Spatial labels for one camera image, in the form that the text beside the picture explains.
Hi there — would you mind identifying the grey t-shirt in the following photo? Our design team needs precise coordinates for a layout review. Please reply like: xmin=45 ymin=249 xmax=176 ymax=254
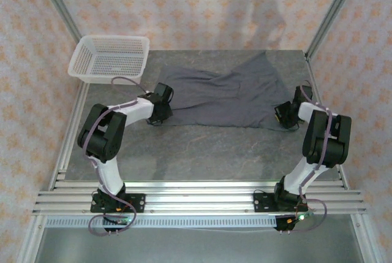
xmin=159 ymin=50 xmax=292 ymax=131

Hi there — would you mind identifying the white perforated plastic basket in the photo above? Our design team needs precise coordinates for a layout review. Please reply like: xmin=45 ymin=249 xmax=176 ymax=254
xmin=67 ymin=34 xmax=151 ymax=86

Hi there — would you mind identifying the grey sheet metal panel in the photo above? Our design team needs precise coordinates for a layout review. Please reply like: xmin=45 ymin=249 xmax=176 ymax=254
xmin=33 ymin=227 xmax=365 ymax=263

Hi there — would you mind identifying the black cable clamp bracket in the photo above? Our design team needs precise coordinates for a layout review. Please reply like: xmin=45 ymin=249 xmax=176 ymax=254
xmin=273 ymin=215 xmax=300 ymax=234
xmin=102 ymin=216 xmax=122 ymax=234

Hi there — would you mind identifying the wide aluminium base rail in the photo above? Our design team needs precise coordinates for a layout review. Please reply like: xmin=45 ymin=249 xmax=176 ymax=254
xmin=32 ymin=180 xmax=368 ymax=215

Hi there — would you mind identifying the aluminium frame post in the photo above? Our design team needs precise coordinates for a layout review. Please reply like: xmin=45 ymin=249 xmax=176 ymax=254
xmin=304 ymin=0 xmax=365 ymax=61
xmin=32 ymin=0 xmax=83 ymax=45

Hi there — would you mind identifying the grey slotted cable duct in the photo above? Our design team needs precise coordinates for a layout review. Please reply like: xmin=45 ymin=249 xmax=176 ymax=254
xmin=45 ymin=216 xmax=278 ymax=229

